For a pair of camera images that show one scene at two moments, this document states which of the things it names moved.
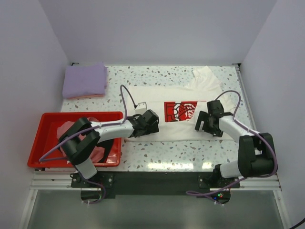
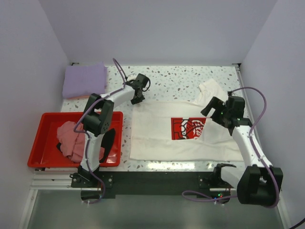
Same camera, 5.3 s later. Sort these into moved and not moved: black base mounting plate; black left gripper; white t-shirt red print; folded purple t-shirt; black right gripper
Moved: white t-shirt red print; black left gripper; black right gripper
Not moved: black base mounting plate; folded purple t-shirt
